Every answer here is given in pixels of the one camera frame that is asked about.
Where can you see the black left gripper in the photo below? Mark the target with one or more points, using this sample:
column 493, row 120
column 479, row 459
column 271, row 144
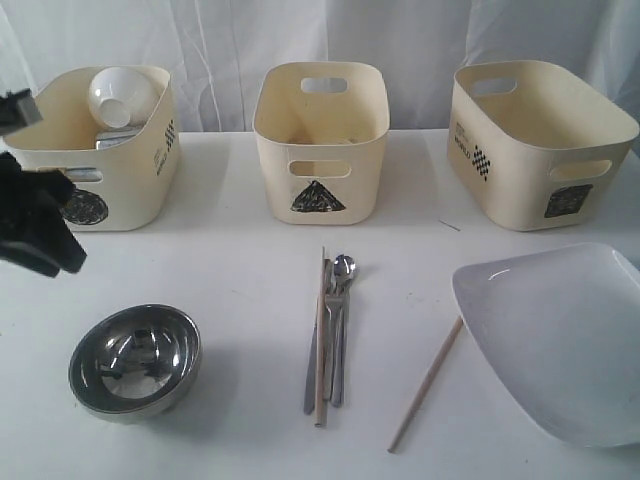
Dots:
column 34, row 234

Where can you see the steel mug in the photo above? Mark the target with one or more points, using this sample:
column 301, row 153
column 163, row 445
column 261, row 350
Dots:
column 114, row 137
column 83, row 174

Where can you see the white ceramic bowl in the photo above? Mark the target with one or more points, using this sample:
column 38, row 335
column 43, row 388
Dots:
column 120, row 97

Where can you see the stainless steel bowl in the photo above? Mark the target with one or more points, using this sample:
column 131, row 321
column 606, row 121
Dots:
column 136, row 363

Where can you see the steel spoon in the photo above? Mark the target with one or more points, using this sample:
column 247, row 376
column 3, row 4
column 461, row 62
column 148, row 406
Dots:
column 344, row 273

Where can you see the steel fork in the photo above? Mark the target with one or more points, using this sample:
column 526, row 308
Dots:
column 332, row 311

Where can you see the steel table knife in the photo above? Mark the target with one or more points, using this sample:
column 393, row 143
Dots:
column 309, row 397

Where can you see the wooden chopstick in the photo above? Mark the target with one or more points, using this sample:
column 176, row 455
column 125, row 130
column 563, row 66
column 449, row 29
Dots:
column 318, row 397
column 426, row 385

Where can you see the cream bin with circle mark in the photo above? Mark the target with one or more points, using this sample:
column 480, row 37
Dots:
column 136, row 174

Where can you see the white curtain backdrop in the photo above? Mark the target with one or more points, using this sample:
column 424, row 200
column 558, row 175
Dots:
column 218, row 52

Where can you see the cream bin with triangle mark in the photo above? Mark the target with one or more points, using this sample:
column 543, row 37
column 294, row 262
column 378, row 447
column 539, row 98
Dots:
column 321, row 130

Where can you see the cream bin with square mark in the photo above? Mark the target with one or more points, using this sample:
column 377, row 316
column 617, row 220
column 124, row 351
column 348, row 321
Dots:
column 535, row 145

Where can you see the white square plate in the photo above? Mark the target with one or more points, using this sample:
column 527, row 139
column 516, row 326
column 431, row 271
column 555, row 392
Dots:
column 560, row 330

